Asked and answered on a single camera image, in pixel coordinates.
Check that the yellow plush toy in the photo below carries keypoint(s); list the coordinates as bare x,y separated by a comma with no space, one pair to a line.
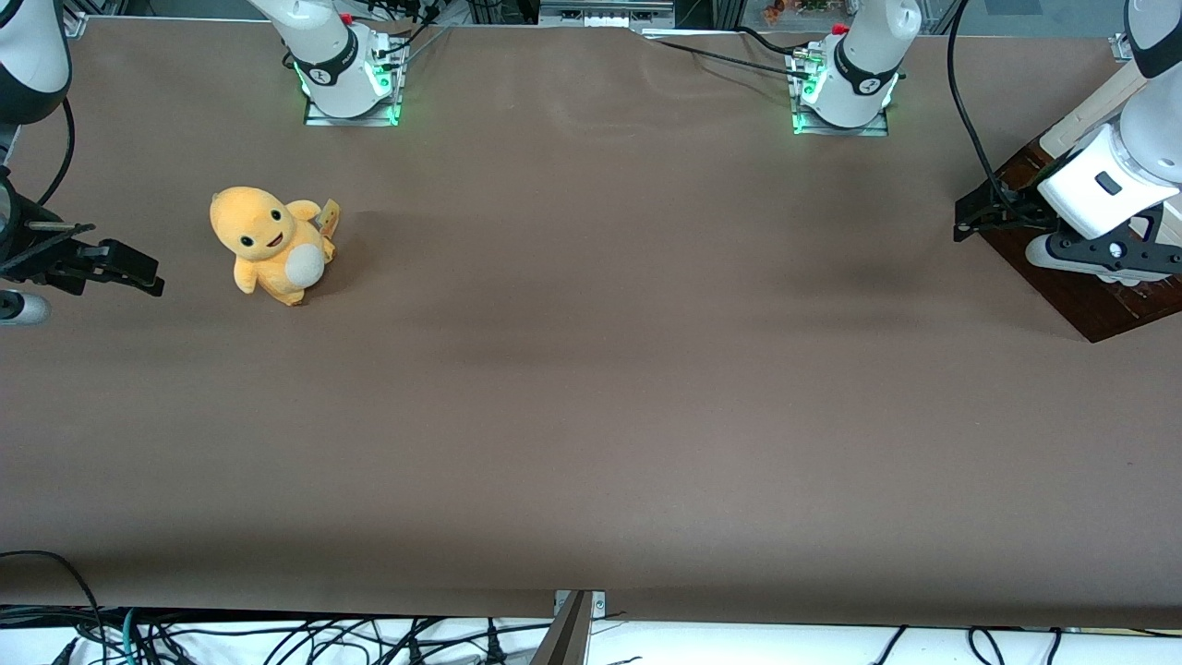
263,240

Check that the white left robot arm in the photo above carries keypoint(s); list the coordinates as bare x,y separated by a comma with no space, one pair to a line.
859,65

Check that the brown table cover sheet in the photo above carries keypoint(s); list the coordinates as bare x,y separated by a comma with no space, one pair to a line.
591,369

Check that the aluminium frame profile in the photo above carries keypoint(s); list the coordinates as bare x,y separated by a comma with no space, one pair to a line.
1122,46
74,23

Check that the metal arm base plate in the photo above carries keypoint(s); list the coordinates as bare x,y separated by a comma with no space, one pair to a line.
319,118
877,129

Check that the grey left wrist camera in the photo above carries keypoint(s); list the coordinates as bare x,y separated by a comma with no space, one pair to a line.
1048,254

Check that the orange background items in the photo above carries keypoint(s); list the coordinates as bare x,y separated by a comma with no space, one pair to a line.
776,11

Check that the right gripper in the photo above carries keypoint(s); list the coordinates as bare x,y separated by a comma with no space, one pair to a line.
37,258

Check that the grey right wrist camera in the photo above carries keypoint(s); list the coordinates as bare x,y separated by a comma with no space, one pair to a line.
23,309

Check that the brown wooden drawer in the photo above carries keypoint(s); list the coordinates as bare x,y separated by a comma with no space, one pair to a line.
1080,300

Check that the grey metal box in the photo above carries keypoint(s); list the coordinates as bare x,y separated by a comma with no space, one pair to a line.
600,11

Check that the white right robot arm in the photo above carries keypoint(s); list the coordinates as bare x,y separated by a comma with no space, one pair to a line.
332,65

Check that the cream and brown drawer cabinet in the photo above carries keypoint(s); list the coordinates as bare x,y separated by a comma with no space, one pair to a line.
1090,111

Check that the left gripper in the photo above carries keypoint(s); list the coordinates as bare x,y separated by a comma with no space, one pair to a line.
1017,209

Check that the metal table bracket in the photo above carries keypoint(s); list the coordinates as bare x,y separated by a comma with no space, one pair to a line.
568,637

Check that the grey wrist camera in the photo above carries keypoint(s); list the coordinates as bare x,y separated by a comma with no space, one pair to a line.
23,309
1048,254

